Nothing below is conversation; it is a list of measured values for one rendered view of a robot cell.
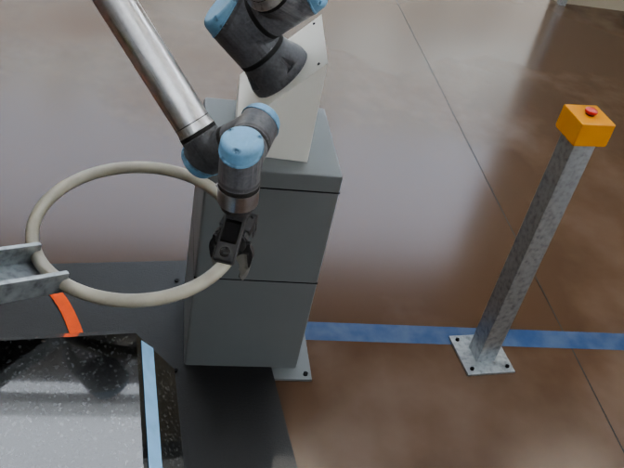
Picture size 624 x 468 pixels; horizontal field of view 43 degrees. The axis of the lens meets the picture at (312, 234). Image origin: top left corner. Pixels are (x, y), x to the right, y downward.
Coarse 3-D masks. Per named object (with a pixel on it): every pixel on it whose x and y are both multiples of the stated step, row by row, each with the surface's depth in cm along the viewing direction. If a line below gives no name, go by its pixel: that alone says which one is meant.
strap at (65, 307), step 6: (54, 294) 288; (60, 294) 288; (54, 300) 286; (60, 300) 286; (66, 300) 287; (60, 306) 284; (66, 306) 284; (60, 312) 282; (66, 312) 282; (72, 312) 283; (66, 318) 280; (72, 318) 280; (66, 324) 278; (72, 324) 278; (78, 324) 279; (72, 330) 276; (78, 330) 277
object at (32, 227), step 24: (96, 168) 194; (120, 168) 196; (144, 168) 198; (168, 168) 198; (48, 192) 186; (216, 192) 193; (48, 264) 169; (216, 264) 175; (72, 288) 164; (192, 288) 169
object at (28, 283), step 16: (0, 256) 164; (16, 256) 167; (0, 272) 164; (16, 272) 166; (32, 272) 168; (64, 272) 165; (0, 288) 154; (16, 288) 157; (32, 288) 160; (48, 288) 164
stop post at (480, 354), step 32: (576, 128) 237; (608, 128) 237; (576, 160) 245; (544, 192) 256; (544, 224) 261; (512, 256) 276; (512, 288) 278; (480, 320) 298; (512, 320) 290; (480, 352) 298
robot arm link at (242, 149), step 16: (240, 128) 164; (224, 144) 160; (240, 144) 160; (256, 144) 161; (224, 160) 161; (240, 160) 160; (256, 160) 161; (224, 176) 164; (240, 176) 162; (256, 176) 165; (224, 192) 166; (240, 192) 165; (256, 192) 168
